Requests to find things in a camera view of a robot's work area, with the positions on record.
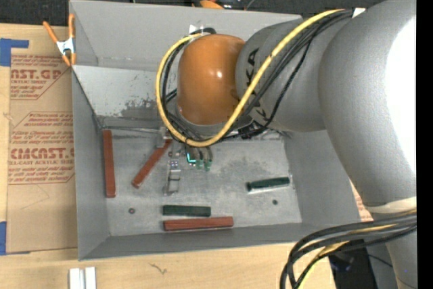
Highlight red-brown flat block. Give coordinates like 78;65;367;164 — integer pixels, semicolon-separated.
101;129;117;199
163;216;235;232
131;137;174;190

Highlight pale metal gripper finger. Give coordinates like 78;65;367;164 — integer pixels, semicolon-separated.
156;127;169;150
163;159;183;196

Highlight dark green flat block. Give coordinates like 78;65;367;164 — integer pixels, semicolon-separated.
245;176;292;193
162;204;212;218

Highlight grey metal bin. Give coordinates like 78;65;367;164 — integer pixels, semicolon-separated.
68;0;373;262

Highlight brown cardboard board, red print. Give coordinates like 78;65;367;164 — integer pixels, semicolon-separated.
0;22;80;257

